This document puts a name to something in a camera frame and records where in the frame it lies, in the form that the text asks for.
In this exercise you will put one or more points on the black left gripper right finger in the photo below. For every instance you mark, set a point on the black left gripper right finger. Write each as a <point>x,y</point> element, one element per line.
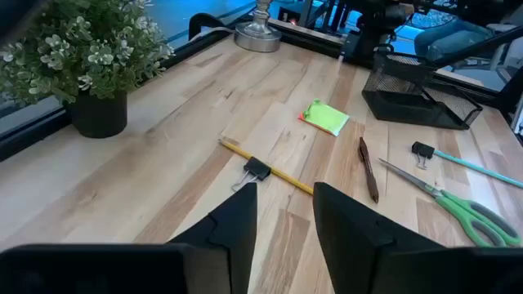
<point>347,245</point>

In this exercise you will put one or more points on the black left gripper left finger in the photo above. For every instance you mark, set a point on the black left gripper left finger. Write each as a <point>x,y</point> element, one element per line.
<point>237,228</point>

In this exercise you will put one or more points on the black binder clip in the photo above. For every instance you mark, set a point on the black binder clip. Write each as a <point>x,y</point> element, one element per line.
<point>423,150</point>
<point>257,168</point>

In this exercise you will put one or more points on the yellow pencil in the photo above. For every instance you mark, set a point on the yellow pencil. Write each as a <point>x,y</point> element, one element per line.
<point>237,150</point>

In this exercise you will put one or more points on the brown pen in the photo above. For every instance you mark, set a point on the brown pen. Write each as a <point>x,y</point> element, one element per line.
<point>367,167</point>

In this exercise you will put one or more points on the green sticky note pad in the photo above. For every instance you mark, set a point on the green sticky note pad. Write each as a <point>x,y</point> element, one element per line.
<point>324,117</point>

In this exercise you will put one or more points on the black mesh desk organizer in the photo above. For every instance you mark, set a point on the black mesh desk organizer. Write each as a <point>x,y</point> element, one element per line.
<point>392,102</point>

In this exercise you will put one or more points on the teal pen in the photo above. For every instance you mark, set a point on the teal pen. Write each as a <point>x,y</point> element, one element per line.
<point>478,168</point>

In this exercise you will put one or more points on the black plant pot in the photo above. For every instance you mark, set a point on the black plant pot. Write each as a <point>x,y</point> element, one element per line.
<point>98,118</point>

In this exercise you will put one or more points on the white shade silver table lamp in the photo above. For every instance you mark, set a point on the white shade silver table lamp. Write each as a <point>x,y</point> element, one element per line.
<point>257,36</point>

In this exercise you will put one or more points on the black device with red light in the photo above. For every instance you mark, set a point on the black device with red light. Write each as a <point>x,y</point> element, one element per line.
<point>288,16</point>

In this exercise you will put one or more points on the person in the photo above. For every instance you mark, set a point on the person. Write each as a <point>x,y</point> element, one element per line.
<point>449,38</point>

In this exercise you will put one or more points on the green artificial plant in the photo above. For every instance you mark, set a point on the green artificial plant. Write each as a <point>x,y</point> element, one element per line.
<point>81,49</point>

